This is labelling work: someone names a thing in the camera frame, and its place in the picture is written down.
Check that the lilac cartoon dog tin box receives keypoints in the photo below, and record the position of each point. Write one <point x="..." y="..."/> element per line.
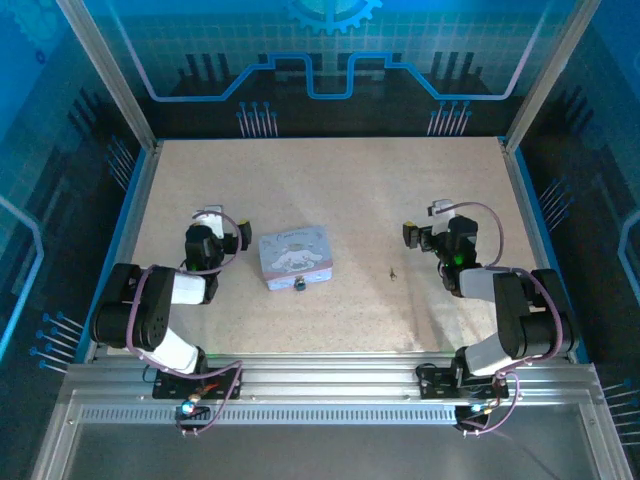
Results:
<point x="292" y="255"/>

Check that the small teal padlock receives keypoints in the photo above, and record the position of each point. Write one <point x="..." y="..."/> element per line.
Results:
<point x="300" y="285"/>

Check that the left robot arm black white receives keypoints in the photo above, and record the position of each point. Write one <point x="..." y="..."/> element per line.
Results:
<point x="150" y="325"/>

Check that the small status LED board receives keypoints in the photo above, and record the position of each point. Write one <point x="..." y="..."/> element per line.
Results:
<point x="189" y="407"/>
<point x="475" y="409"/>

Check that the grey metal tray panel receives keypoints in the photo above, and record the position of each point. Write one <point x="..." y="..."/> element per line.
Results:
<point x="325" y="450"/>

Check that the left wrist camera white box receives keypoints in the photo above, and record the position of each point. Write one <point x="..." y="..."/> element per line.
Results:
<point x="215" y="220"/>

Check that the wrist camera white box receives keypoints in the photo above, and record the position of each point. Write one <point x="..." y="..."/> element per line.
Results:
<point x="442" y="217"/>
<point x="215" y="220"/>

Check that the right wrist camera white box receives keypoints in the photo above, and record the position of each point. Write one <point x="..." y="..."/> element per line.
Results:
<point x="442" y="217"/>

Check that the aluminium side rail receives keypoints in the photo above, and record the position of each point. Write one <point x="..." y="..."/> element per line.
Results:
<point x="127" y="240"/>
<point x="525" y="200"/>

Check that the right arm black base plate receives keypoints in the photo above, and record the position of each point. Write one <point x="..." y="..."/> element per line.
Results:
<point x="430" y="385"/>

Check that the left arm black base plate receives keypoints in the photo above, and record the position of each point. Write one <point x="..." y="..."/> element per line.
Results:
<point x="165" y="389"/>

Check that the aluminium cross rail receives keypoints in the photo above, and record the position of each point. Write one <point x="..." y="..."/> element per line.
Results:
<point x="325" y="375"/>

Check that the aluminium corner post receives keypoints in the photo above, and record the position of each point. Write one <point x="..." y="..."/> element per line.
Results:
<point x="542" y="75"/>
<point x="109" y="75"/>

